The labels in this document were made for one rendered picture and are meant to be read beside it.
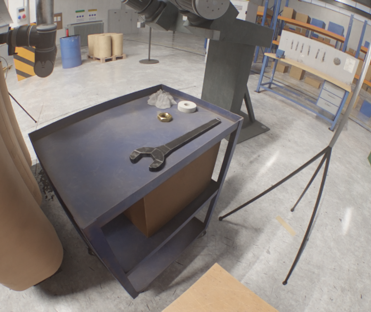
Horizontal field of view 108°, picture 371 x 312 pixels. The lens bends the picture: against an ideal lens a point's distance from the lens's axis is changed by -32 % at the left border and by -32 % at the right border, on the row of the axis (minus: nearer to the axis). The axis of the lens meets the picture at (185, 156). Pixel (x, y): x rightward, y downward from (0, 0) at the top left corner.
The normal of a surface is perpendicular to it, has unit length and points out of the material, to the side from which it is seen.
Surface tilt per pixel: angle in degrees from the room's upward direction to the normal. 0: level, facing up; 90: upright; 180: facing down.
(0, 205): 90
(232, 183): 0
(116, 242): 0
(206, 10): 108
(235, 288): 0
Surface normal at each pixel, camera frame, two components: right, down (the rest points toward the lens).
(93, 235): 0.76, 0.47
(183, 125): 0.10, -0.77
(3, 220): 0.90, 0.34
